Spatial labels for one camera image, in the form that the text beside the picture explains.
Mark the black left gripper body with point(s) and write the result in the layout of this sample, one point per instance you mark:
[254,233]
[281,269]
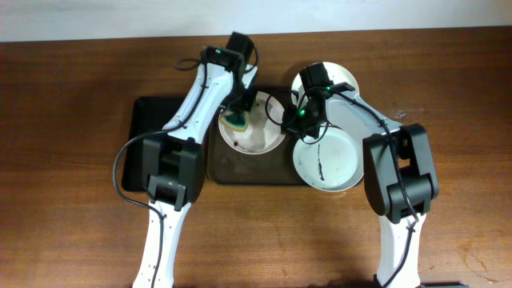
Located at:
[246,103]

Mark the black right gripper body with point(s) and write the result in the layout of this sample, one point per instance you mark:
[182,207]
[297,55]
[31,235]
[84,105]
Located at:
[296,128]

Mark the green and yellow sponge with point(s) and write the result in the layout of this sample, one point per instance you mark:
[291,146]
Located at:
[237,121]

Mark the pink plate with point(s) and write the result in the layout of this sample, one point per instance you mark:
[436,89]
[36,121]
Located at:
[262,135]

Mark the pale green plate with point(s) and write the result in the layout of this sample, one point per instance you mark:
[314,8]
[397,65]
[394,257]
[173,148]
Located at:
[332,164]

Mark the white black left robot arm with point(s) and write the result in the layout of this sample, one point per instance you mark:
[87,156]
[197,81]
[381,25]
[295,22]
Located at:
[219,71]

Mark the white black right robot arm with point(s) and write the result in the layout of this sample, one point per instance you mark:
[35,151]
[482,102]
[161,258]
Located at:
[399,178]

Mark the dark brown serving tray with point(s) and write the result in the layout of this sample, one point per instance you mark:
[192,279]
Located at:
[228,167]

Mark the black small tray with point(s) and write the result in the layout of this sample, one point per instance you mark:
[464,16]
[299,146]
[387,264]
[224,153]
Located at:
[146,116]

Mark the cream white plate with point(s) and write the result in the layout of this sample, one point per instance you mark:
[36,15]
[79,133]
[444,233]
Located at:
[336,73]

